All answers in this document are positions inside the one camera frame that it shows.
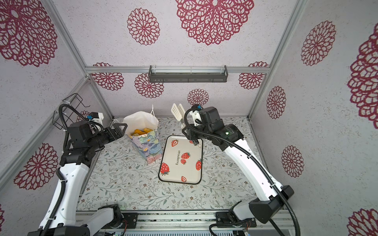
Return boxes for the white strawberry tray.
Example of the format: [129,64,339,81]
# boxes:
[158,135,203,185]

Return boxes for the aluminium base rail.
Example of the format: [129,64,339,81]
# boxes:
[99,210,279,236]

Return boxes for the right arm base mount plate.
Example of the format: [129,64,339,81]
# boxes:
[215,209,258,228]

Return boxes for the black wall shelf rail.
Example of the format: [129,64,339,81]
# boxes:
[148,66,229,83]

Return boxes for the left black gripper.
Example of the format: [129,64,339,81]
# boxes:
[88,123,127,151]

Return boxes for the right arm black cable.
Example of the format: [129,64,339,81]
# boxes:
[183,107,301,236]

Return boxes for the black wire wall rack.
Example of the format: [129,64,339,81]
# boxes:
[51,93,90,130]

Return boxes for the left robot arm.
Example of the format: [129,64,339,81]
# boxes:
[28,120,127,236]

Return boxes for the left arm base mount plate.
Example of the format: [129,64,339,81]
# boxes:
[103,212,138,230]

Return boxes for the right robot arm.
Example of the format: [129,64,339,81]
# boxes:
[171,104,294,224]

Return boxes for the floral paper gift bag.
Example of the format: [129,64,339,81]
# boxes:
[113,109,163,164]

